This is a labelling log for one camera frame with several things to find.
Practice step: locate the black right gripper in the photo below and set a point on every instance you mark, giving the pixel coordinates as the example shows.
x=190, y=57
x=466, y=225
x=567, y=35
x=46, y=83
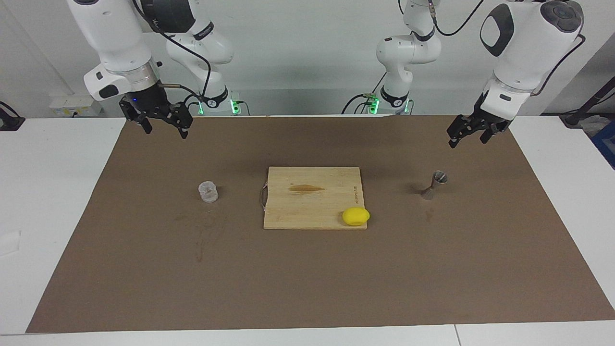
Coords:
x=146, y=98

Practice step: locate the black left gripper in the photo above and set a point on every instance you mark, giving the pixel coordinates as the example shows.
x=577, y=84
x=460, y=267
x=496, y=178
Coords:
x=487, y=117

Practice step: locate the metal jigger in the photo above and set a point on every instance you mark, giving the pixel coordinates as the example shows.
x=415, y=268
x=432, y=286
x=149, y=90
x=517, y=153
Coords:
x=431, y=190

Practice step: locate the clear glass cup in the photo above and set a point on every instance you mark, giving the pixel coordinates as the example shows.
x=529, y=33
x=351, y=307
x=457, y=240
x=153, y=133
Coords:
x=208, y=193

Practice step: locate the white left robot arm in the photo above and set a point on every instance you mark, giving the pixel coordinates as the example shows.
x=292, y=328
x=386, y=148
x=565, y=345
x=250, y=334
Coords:
x=528, y=48

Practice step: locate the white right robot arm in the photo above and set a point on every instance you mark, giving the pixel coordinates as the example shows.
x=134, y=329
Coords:
x=115, y=38

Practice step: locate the black stand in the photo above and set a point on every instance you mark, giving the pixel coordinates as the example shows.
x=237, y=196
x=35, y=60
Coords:
x=574, y=117

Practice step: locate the blue box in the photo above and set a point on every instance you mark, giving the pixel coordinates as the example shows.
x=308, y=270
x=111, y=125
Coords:
x=606, y=144

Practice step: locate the yellow lemon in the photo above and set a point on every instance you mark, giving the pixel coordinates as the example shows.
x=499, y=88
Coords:
x=356, y=216

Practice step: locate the black table clamp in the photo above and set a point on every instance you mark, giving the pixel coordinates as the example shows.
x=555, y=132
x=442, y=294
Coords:
x=9, y=122

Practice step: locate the wooden cutting board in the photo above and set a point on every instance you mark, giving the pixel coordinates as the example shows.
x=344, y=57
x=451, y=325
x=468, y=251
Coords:
x=307, y=206

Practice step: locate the white paper scrap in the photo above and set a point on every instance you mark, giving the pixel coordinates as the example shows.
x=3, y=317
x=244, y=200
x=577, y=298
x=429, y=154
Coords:
x=9, y=242

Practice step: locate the brown table mat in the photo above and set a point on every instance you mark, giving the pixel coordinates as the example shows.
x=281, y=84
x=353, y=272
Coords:
x=307, y=278

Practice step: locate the white wall socket box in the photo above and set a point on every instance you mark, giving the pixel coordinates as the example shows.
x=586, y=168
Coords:
x=72, y=105

